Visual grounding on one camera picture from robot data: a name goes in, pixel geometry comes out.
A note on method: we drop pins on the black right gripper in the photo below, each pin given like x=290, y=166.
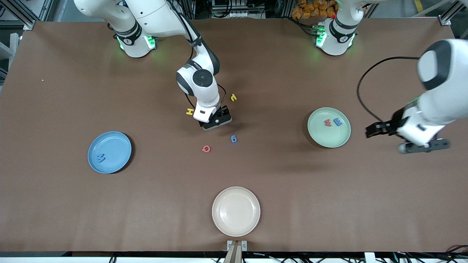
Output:
x=224, y=111

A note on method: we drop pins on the red foam letter w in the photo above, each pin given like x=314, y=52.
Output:
x=328, y=123

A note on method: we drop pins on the green plate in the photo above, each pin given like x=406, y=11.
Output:
x=323, y=137

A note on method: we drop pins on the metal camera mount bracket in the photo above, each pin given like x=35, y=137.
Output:
x=234, y=255

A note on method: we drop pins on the white label block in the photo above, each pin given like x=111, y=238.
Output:
x=369, y=257

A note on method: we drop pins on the red foam letter Q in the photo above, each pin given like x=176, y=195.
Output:
x=203, y=148

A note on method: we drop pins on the blue capital letter M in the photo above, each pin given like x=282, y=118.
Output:
x=101, y=158

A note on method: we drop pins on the grey metal side frame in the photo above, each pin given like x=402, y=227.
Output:
x=14, y=40

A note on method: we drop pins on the blue lowercase letter m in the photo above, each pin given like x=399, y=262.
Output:
x=338, y=122

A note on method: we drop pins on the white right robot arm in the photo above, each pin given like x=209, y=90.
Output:
x=157, y=14

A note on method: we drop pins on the blue plate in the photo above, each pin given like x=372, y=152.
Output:
x=117, y=146

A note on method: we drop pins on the aluminium frame profile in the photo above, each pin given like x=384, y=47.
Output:
x=444, y=20
x=29, y=25

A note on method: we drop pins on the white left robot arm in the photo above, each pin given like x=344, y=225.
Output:
x=442, y=106

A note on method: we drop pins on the pile of orange packets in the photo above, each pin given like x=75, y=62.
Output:
x=314, y=9

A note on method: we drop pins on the yellow foam letter r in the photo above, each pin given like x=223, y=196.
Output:
x=233, y=96

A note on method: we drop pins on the beige plate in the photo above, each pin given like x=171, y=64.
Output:
x=236, y=212

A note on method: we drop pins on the yellow foam letter H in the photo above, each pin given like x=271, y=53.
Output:
x=189, y=111

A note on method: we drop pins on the small white socket strip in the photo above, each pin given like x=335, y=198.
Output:
x=239, y=14

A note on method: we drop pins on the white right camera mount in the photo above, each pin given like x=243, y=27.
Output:
x=204, y=111

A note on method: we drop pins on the blue foam letter g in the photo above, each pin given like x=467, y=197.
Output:
x=236, y=140

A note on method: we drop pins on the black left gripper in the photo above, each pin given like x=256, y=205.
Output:
x=390, y=126

